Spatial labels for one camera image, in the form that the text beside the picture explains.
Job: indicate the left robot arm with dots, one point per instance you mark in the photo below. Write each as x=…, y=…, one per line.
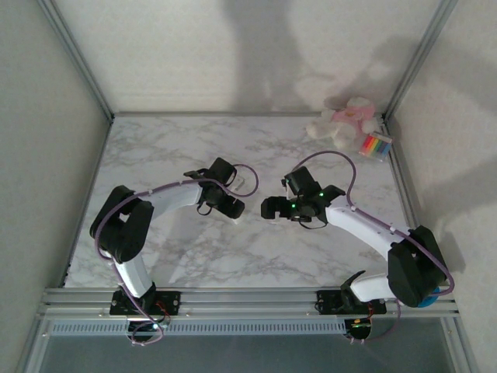
x=120, y=229

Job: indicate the white pink plush toy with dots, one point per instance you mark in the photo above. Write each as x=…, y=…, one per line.
x=341, y=124

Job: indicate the thin aluminium frame rail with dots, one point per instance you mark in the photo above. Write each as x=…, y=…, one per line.
x=248, y=114

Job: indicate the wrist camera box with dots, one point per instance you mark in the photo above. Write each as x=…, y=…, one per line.
x=223, y=169
x=301, y=180

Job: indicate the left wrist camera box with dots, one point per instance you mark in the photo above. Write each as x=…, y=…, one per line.
x=223, y=169

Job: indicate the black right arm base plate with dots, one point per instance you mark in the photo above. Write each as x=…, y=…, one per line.
x=328, y=303

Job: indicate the aluminium side frame rail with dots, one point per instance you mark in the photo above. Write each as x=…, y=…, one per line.
x=408, y=196

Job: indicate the circuit board with green light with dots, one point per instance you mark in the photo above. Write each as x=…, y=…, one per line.
x=359, y=328
x=149, y=328

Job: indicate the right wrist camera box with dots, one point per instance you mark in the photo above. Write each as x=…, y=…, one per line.
x=301, y=180

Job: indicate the rainbow coloured pack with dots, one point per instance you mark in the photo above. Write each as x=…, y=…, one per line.
x=374, y=145

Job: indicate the aluminium frame post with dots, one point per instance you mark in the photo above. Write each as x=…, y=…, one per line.
x=75, y=54
x=420, y=54

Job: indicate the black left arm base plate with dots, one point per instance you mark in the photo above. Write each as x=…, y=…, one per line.
x=171, y=303

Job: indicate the white remote control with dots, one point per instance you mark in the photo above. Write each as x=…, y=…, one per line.
x=237, y=221

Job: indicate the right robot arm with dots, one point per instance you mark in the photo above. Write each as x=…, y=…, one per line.
x=365, y=225

